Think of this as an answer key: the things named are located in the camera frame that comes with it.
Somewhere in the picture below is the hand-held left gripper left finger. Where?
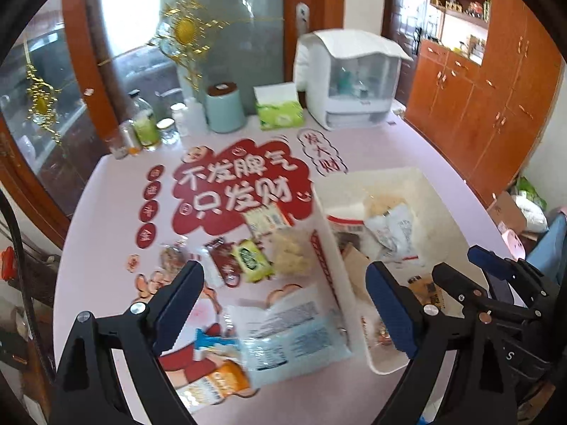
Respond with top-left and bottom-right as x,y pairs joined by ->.
49,260 -> 207,425

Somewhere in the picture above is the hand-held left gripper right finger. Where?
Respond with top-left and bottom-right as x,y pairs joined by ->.
365,261 -> 517,425

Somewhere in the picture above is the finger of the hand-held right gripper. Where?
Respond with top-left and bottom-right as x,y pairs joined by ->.
467,245 -> 559,302
432,262 -> 532,324

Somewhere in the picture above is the orange bread packet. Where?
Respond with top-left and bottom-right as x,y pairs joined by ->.
408,274 -> 446,311

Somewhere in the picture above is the small blue snack packet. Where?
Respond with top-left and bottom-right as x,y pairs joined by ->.
195,328 -> 242,352

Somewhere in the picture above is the clear nut packet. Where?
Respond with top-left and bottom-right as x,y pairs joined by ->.
159,239 -> 200,284

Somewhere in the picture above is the dark red snack packet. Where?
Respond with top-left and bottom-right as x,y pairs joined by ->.
204,237 -> 244,288

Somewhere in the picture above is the orange white snack packet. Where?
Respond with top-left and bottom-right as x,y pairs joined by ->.
177,358 -> 260,408

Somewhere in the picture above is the white plastic bin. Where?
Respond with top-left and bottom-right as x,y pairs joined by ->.
312,167 -> 492,375

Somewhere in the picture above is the yellow green snack packet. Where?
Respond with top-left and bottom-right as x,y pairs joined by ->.
231,239 -> 274,284

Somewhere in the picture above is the yellow cracker packet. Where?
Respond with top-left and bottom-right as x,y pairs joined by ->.
363,192 -> 406,217

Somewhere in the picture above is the large light blue bag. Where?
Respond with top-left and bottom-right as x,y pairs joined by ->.
224,285 -> 355,386

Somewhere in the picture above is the pale puffed snack packet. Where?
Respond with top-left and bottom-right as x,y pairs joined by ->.
270,226 -> 317,277

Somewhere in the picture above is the red green snack box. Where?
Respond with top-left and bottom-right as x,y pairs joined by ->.
243,206 -> 293,237

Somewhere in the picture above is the pink plastic stool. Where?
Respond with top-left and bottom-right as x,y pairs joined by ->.
500,229 -> 526,257

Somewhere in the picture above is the cardboard box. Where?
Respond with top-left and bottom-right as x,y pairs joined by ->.
486,191 -> 528,235

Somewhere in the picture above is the white plastic bag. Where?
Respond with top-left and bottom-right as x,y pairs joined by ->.
509,195 -> 550,233

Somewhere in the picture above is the green plastic bag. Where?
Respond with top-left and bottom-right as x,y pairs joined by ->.
516,176 -> 548,200

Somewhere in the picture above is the pink printed tablecloth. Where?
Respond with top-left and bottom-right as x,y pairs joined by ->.
53,82 -> 528,408

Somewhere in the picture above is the wooden cabinet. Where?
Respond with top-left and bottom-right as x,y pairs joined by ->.
405,0 -> 565,206

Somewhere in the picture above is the drinking glass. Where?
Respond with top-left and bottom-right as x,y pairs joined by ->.
106,135 -> 129,160

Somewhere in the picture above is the small glass jar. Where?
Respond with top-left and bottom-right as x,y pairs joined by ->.
156,118 -> 179,145

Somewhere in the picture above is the green label glass bottle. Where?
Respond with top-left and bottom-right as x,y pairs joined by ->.
128,90 -> 161,150

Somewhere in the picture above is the white pill bottle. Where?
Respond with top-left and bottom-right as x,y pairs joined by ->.
170,103 -> 189,137

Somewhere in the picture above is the white squeeze bottle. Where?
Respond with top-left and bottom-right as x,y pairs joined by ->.
155,89 -> 209,134

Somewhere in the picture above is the white countertop sterilizer cabinet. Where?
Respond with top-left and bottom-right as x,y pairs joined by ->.
293,29 -> 415,131

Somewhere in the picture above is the teal canister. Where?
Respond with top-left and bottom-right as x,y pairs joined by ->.
206,80 -> 246,134

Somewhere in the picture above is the green tissue box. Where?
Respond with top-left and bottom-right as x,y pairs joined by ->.
254,83 -> 304,131

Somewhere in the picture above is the brown entrance door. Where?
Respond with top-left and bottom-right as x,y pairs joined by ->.
382,0 -> 432,104

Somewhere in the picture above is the white cloth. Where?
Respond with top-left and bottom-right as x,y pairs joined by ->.
310,29 -> 415,62

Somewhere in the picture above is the wooden framed glass door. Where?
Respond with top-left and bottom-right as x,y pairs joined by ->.
89,0 -> 344,111
0,0 -> 120,231

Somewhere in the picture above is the silver door handle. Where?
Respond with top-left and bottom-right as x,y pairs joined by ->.
296,2 -> 310,38

